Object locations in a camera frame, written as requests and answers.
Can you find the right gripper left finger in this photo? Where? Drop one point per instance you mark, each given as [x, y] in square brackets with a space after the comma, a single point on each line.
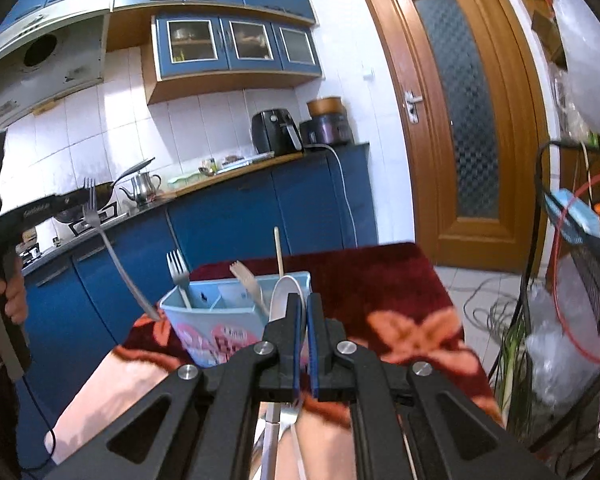
[198, 424]

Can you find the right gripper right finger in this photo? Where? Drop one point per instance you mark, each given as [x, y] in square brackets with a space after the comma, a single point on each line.
[408, 422]

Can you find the white plastic spoon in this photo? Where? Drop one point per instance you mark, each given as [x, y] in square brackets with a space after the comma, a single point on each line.
[286, 288]

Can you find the wooden chopstick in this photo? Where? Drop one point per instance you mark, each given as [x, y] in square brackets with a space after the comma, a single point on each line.
[278, 252]

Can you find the blue lower kitchen cabinets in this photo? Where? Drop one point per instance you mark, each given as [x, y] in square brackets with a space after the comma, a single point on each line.
[79, 308]

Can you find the light blue chopsticks box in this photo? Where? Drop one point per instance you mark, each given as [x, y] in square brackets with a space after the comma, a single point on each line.
[223, 318]

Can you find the red orange floral blanket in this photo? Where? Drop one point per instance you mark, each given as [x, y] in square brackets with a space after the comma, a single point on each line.
[200, 424]

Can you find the steel kettle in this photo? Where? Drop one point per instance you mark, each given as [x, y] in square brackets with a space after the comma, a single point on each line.
[144, 188]

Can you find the clear plastic bag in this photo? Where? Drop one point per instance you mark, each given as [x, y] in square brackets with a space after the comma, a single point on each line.
[559, 330]

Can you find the grey range hood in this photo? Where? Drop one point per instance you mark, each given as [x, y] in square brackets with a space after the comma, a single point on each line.
[48, 57]

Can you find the black air fryer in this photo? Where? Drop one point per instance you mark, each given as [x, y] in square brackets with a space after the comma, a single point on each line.
[275, 131]

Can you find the dark rice cooker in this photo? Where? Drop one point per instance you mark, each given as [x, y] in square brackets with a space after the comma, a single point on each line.
[331, 129]

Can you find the brown pot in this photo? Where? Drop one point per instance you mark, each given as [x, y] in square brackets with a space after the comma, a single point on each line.
[324, 106]

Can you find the wooden door with glass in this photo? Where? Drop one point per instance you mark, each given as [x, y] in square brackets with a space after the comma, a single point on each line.
[471, 156]

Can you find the white hanging plastic bag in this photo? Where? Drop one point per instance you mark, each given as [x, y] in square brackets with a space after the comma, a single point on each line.
[579, 30]

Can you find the blue glass-door wall cabinet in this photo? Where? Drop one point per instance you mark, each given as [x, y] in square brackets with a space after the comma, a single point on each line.
[191, 55]

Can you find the silver door handle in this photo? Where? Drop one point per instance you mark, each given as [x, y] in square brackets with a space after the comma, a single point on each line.
[411, 101]

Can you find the wooden wall shelf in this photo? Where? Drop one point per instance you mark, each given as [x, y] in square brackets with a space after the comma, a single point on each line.
[545, 27]

